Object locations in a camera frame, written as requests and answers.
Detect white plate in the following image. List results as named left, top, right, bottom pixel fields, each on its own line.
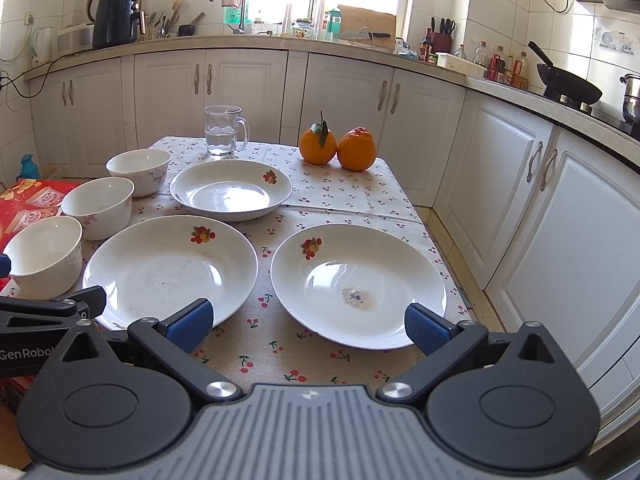
left=82, top=214, right=258, bottom=330
left=270, top=224, right=447, bottom=350
left=169, top=159, right=293, bottom=222

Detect white bowl pink flowers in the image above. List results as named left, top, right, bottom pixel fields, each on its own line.
left=61, top=177, right=134, bottom=242

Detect white bowl floral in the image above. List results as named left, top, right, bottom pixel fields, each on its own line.
left=105, top=148, right=171, bottom=198

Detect white kitchen cabinets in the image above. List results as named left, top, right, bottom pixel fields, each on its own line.
left=26, top=43, right=639, bottom=443

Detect kitchen faucet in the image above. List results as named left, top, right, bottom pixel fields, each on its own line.
left=209, top=0, right=246, bottom=35

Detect red milk tea carton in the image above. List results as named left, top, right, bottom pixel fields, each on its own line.
left=0, top=179, right=79, bottom=252

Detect teal thermos jug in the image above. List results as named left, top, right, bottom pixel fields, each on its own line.
left=16, top=154, right=40, bottom=180

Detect cherry print tablecloth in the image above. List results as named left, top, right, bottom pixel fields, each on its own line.
left=0, top=135, right=474, bottom=397

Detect bumpy orange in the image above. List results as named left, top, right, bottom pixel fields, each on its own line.
left=337, top=127, right=376, bottom=172

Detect glass mug with water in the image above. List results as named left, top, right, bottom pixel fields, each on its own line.
left=204, top=105, right=250, bottom=157

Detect orange with leaf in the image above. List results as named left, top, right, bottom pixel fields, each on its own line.
left=298, top=112, right=337, bottom=166

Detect white tray on counter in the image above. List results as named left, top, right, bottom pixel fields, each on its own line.
left=437, top=52, right=486, bottom=79

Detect black wok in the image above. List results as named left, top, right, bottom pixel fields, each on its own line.
left=527, top=41, right=602, bottom=110

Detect black air fryer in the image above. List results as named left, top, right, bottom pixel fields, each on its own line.
left=87, top=0, right=146, bottom=50

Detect steel stock pot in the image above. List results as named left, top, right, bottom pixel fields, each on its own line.
left=620, top=74, right=640, bottom=124

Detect red knife block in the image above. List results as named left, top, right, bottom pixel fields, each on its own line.
left=430, top=18, right=456, bottom=53

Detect teal bottle on counter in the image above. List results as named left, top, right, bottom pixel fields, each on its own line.
left=326, top=8, right=342, bottom=41

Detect wooden cutting board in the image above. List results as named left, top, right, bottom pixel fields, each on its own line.
left=337, top=4, right=397, bottom=51

